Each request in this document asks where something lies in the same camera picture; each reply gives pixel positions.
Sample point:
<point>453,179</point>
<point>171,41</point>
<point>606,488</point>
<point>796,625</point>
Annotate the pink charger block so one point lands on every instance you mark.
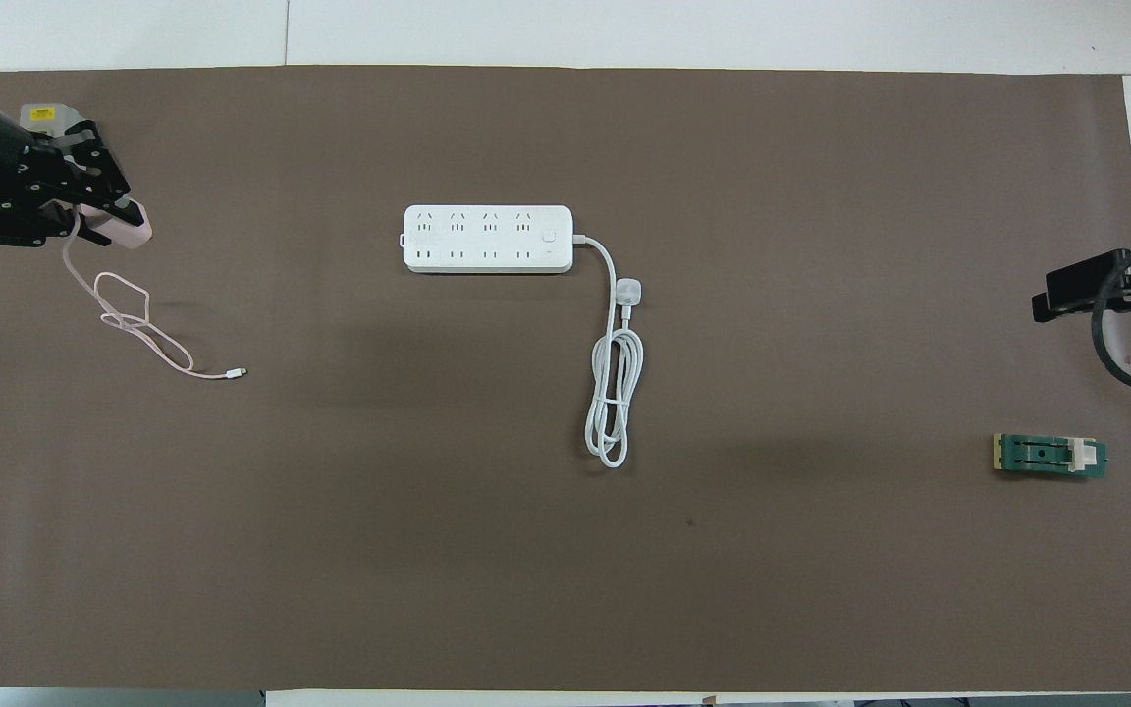
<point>124,231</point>

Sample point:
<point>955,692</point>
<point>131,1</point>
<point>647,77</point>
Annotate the white power strip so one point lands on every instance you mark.
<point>487,239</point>

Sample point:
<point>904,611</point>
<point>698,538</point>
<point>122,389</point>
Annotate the brown paper mat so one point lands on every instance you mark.
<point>526,570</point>

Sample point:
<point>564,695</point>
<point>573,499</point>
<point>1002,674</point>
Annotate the grey push button switch box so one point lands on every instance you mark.
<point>40,114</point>

